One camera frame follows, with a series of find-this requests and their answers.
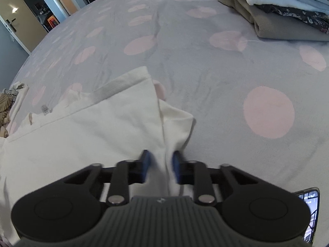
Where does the metal door handle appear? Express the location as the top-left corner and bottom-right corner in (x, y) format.
(5, 18), (17, 33)

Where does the white sweatshirt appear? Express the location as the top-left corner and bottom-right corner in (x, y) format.
(0, 65), (196, 245)

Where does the smartphone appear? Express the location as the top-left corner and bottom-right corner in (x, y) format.
(293, 187), (320, 245)

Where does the wooden door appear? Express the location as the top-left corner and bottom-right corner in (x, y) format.
(0, 0), (39, 56)

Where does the tan striped garment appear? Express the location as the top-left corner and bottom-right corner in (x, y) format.
(0, 89), (18, 137)

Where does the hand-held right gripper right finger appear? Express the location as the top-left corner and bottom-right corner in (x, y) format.
(172, 150), (261, 207)

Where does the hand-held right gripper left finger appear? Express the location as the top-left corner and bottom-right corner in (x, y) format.
(62, 149), (152, 207)

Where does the white cloth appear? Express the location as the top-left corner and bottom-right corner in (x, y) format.
(9, 82), (29, 134)

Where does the dark floral garment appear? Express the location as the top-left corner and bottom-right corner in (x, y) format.
(257, 4), (329, 34)

